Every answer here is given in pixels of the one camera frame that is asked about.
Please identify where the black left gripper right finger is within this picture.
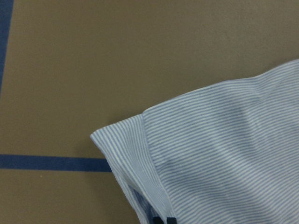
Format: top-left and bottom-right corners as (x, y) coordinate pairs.
(166, 217), (175, 224)

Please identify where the blue striped button shirt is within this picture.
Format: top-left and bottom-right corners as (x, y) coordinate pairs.
(90, 60), (299, 224)

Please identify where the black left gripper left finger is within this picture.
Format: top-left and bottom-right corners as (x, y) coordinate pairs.
(152, 217), (162, 224)

